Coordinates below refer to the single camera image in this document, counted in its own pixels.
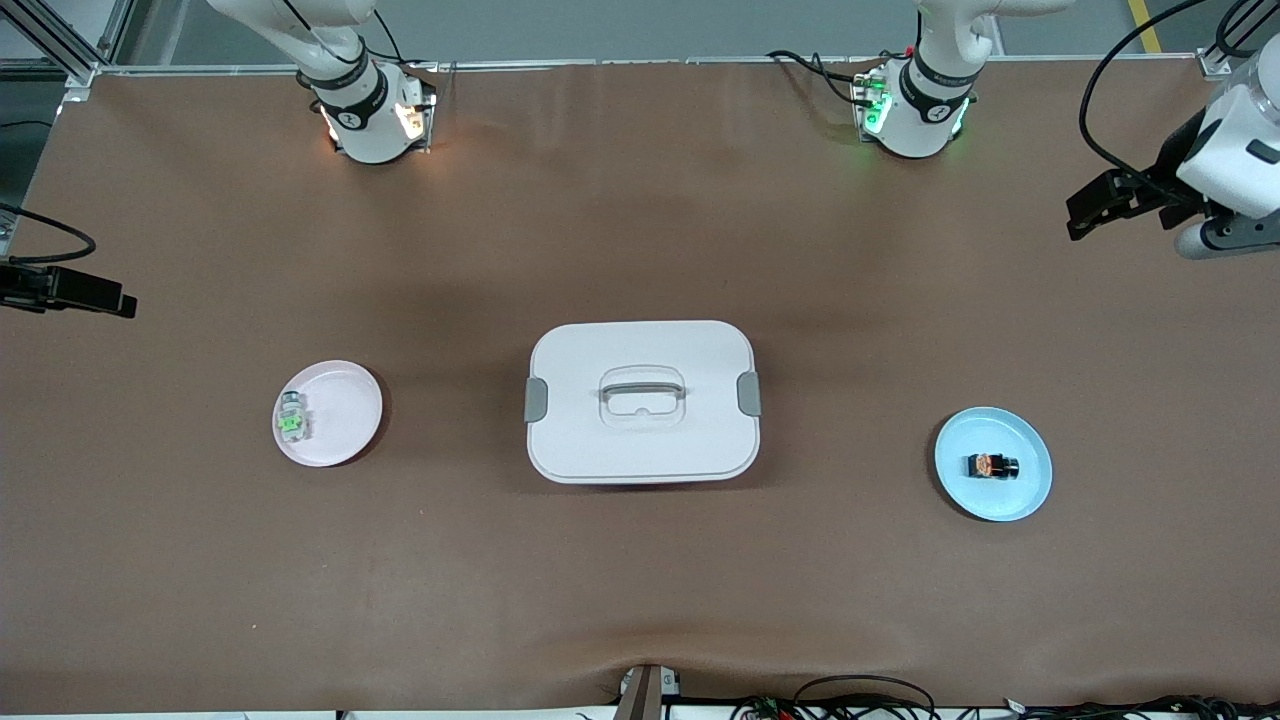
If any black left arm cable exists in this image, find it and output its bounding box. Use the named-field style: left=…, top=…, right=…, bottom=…
left=1080, top=0, right=1211, bottom=181

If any light blue round plate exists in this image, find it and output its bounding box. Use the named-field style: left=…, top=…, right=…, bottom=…
left=934, top=406, right=1054, bottom=523

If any coloured connector wire bundle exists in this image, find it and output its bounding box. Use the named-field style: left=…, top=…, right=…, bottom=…
left=730, top=693, right=801, bottom=720

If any black base power cable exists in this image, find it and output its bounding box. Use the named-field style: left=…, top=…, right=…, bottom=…
left=768, top=48, right=881, bottom=109

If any aluminium frame profile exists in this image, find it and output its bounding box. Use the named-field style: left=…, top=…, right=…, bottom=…
left=0, top=0, right=136, bottom=91
left=1195, top=0, right=1280, bottom=79

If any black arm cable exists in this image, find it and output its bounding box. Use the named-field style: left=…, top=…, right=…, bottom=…
left=0, top=205, right=97, bottom=267
left=1080, top=0, right=1211, bottom=181

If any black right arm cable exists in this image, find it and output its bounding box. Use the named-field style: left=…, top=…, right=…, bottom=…
left=0, top=205, right=97, bottom=267

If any metal table edge bracket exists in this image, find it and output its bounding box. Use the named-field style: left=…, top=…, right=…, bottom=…
left=615, top=663, right=683, bottom=720

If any pink round plate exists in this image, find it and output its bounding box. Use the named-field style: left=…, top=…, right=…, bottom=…
left=272, top=360, right=384, bottom=468

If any black looped cable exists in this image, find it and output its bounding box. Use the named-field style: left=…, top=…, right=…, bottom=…
left=793, top=675, right=938, bottom=720

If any white lidded storage box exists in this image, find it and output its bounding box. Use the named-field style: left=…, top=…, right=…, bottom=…
left=524, top=320, right=763, bottom=486

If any black cable bundle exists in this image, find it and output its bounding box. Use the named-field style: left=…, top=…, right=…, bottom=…
left=1000, top=693, right=1280, bottom=720

